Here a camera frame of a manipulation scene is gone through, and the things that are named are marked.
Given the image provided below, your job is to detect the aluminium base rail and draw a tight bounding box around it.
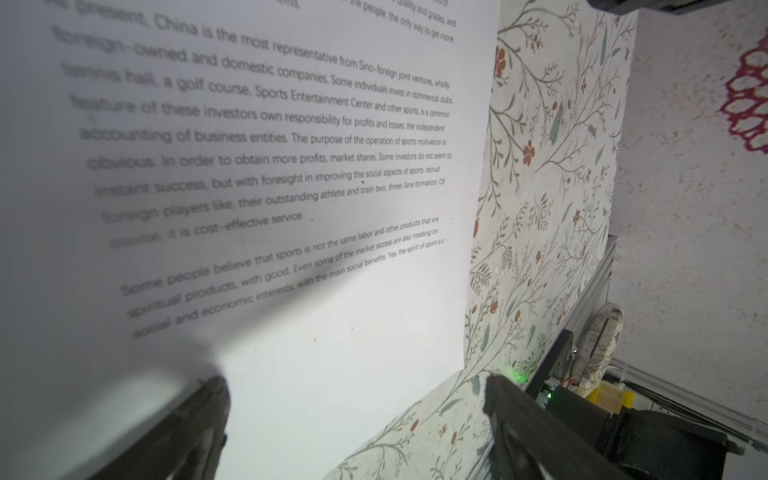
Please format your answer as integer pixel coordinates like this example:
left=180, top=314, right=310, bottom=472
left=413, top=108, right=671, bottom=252
left=525, top=235, right=767, bottom=453

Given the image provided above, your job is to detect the white printed paper sheet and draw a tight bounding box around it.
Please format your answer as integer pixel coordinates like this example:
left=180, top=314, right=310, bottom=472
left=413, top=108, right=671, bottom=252
left=1, top=1, right=500, bottom=479

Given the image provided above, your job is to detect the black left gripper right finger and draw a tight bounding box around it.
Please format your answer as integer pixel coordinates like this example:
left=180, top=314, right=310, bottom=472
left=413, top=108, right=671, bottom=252
left=483, top=375, right=629, bottom=480

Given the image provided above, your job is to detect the patterned cloth pouch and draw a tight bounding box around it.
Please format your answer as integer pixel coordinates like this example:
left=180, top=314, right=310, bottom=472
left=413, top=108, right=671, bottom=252
left=569, top=303, right=624, bottom=398

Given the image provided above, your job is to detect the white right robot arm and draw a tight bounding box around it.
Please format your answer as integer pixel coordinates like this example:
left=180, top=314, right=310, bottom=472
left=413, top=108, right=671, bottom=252
left=546, top=387, right=744, bottom=479

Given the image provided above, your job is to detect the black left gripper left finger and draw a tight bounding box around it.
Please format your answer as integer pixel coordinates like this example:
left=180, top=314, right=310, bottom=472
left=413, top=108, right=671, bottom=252
left=92, top=376, right=231, bottom=480

